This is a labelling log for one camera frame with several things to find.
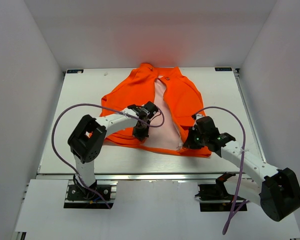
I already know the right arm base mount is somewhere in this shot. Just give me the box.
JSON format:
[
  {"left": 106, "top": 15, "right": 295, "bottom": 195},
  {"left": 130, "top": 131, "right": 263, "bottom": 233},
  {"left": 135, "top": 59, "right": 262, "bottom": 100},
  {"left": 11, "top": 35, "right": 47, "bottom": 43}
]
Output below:
[{"left": 194, "top": 172, "right": 236, "bottom": 213}]

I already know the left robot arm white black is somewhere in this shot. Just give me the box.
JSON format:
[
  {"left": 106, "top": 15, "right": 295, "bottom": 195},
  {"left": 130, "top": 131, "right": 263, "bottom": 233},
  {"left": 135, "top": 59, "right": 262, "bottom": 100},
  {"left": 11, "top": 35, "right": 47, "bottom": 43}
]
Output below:
[{"left": 67, "top": 101, "right": 159, "bottom": 200}]

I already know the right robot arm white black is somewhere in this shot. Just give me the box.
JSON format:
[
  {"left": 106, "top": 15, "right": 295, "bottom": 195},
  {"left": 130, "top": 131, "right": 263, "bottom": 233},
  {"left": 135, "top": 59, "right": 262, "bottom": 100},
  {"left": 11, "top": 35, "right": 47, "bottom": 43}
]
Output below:
[{"left": 185, "top": 114, "right": 300, "bottom": 222}]

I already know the right blue table label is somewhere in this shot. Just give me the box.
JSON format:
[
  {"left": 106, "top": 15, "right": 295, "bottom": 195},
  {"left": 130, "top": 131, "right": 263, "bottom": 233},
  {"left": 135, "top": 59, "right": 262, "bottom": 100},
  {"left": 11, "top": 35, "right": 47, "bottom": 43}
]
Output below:
[{"left": 214, "top": 67, "right": 233, "bottom": 72}]

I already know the left blue table label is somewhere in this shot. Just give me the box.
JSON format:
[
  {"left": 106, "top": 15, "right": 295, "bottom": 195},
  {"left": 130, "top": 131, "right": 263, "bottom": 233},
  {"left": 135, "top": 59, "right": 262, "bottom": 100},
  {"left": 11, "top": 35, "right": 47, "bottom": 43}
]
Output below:
[{"left": 66, "top": 69, "right": 84, "bottom": 74}]

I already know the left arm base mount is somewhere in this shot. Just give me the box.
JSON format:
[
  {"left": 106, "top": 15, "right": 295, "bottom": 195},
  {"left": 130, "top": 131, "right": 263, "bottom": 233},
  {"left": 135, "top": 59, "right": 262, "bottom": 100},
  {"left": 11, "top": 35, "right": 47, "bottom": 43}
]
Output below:
[{"left": 63, "top": 176, "right": 117, "bottom": 210}]

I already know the orange jacket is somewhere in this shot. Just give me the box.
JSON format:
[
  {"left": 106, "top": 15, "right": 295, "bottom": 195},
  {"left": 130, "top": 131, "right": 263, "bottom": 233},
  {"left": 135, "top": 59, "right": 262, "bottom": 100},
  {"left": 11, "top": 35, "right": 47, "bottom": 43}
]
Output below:
[{"left": 101, "top": 63, "right": 212, "bottom": 158}]

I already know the blue table label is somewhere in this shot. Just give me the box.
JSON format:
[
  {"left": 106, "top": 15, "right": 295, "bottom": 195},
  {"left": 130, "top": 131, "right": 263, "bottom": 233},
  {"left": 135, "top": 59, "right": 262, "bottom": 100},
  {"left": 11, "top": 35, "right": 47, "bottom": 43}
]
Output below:
[
  {"left": 66, "top": 69, "right": 84, "bottom": 74},
  {"left": 214, "top": 67, "right": 233, "bottom": 72}
]

